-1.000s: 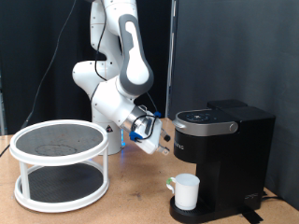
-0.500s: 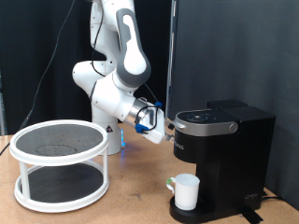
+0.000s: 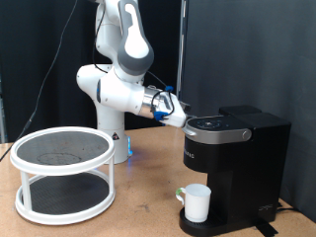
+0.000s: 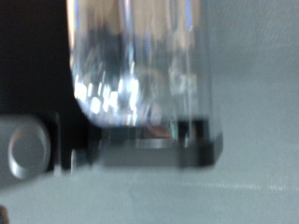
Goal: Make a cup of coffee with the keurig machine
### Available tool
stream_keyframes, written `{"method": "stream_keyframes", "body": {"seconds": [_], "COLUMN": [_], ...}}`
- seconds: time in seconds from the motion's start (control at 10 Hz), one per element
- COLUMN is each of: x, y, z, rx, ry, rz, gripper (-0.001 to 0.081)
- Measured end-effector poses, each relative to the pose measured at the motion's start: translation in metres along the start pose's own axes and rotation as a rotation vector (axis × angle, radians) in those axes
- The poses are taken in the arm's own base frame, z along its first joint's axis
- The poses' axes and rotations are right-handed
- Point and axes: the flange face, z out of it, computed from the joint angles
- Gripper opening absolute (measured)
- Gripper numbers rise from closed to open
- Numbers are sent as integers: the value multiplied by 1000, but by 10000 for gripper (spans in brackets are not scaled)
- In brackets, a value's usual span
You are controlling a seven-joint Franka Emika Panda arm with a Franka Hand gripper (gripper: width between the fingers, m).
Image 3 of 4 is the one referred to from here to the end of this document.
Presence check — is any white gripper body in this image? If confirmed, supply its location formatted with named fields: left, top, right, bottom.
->
left=156, top=92, right=188, bottom=129

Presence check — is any black Keurig coffee machine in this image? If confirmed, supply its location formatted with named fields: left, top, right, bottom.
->
left=179, top=104, right=292, bottom=237

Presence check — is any white mug green-marked handle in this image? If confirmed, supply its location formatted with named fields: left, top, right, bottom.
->
left=175, top=183, right=212, bottom=223

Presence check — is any grey backdrop panel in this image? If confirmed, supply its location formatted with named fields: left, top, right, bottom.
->
left=179, top=0, right=316, bottom=223

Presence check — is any white two-tier turntable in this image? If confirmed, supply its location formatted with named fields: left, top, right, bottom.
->
left=9, top=125, right=117, bottom=226

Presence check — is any black tape strip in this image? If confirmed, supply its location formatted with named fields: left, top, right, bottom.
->
left=253, top=220, right=279, bottom=237

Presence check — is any black curtain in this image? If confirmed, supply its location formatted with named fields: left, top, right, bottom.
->
left=0, top=0, right=183, bottom=143

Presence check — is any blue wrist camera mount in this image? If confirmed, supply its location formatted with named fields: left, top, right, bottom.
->
left=153, top=111, right=170, bottom=121

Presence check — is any metal vertical frame pole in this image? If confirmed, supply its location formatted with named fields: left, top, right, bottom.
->
left=173, top=0, right=190, bottom=126

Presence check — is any black power cable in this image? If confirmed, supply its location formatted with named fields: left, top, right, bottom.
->
left=276, top=201, right=302, bottom=213

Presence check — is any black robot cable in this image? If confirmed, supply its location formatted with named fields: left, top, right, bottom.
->
left=0, top=0, right=176, bottom=162

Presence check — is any grey vertical post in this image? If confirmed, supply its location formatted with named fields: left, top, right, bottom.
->
left=0, top=93, right=7, bottom=143

